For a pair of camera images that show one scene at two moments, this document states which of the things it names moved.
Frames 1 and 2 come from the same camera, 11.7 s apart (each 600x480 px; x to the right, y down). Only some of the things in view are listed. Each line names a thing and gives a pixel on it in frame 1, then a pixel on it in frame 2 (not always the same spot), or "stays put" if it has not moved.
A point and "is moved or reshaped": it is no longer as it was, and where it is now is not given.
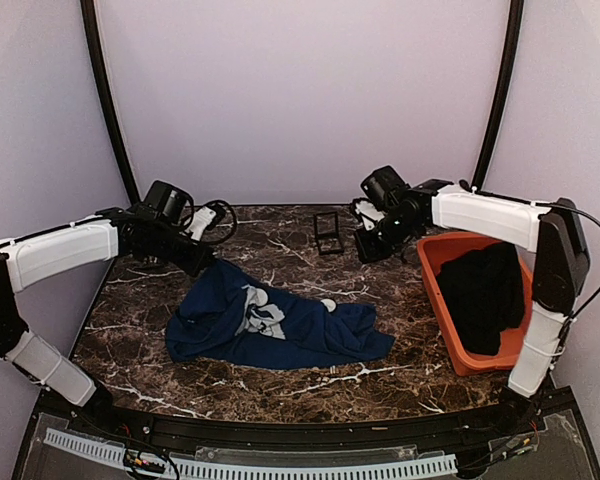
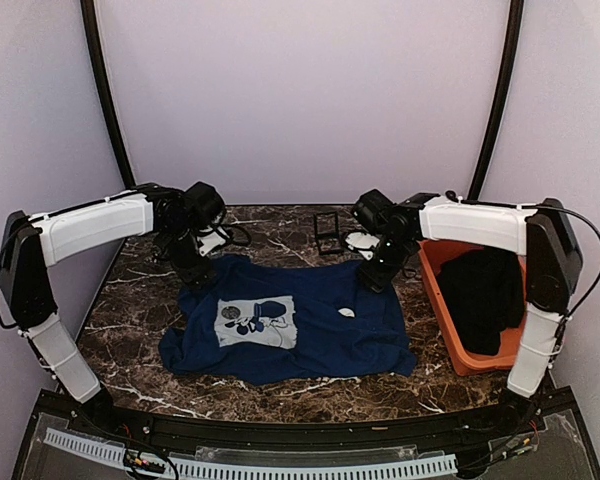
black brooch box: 327,233 stays put
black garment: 485,291 stays put
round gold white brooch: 329,304 to 347,312
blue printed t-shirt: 231,316 is moved or reshaped
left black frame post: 89,22 stays put
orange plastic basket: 434,250 stays put
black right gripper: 368,251 to 374,277
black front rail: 120,417 stays put
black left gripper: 199,259 to 197,277
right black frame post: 505,83 stays put
